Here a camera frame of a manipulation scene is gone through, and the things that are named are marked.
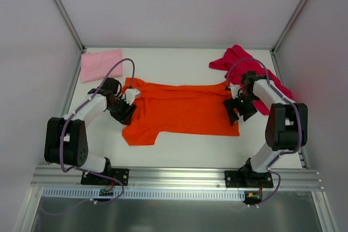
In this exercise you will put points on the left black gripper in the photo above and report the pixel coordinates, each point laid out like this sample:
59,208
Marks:
123,111

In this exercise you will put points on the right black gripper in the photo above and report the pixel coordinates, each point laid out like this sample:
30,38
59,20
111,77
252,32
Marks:
242,107

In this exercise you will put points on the orange t shirt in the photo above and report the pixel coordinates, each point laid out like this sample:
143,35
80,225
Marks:
186,109

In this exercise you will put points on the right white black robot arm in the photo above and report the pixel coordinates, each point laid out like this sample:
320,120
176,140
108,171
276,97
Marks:
286,127

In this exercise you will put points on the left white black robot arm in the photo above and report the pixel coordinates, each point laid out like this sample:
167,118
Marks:
66,139

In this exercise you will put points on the magenta t shirt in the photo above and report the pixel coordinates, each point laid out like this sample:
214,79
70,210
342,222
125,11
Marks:
237,53

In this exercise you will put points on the folded pink t shirt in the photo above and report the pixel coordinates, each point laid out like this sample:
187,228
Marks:
95,66

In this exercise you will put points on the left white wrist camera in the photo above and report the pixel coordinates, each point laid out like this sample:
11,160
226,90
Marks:
130,95

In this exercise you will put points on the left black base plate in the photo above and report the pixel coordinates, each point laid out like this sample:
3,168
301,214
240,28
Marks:
106,176

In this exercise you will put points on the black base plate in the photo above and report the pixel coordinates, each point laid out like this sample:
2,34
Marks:
106,176
245,177

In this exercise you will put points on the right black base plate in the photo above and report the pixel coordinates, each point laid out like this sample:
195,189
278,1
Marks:
245,177

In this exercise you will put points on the front aluminium rail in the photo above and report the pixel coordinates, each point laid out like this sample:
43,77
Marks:
180,178

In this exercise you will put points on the white slotted cable duct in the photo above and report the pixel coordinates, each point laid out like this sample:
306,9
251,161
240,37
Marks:
169,194

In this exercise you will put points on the right aluminium frame post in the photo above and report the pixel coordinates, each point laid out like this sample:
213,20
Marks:
294,17

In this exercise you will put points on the aluminium frame post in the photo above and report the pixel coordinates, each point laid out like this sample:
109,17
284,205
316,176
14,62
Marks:
294,17
71,28

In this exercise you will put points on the left aluminium frame post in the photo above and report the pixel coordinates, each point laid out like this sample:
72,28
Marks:
71,28

